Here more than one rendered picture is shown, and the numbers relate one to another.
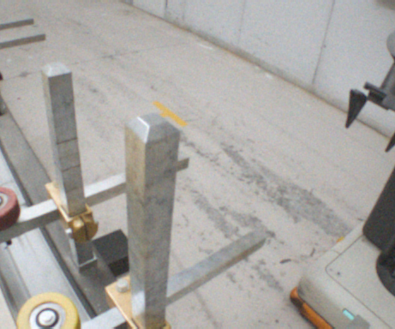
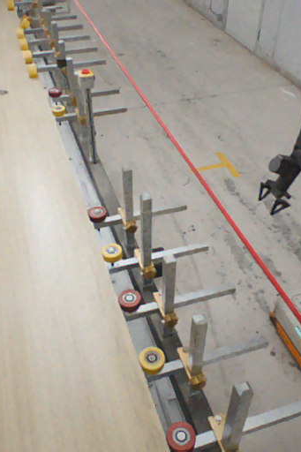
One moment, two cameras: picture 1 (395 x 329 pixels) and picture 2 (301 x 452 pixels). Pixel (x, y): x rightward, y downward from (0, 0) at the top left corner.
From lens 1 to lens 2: 130 cm
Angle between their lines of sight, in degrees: 19
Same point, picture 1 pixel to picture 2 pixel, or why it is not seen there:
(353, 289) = not seen: outside the picture
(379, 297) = not seen: outside the picture
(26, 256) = (102, 242)
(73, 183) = (129, 208)
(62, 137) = (127, 191)
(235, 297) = (231, 309)
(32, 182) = (111, 207)
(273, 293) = (262, 313)
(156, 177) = (146, 208)
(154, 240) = (146, 226)
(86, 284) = (128, 254)
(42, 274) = not seen: hidden behind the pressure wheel
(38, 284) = not seen: hidden behind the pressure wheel
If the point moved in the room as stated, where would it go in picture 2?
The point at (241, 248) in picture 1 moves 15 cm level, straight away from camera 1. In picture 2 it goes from (194, 247) to (213, 229)
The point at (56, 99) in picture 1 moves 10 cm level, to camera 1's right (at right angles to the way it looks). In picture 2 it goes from (126, 178) to (148, 184)
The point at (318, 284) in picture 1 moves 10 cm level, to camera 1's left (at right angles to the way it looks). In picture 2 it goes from (282, 306) to (264, 299)
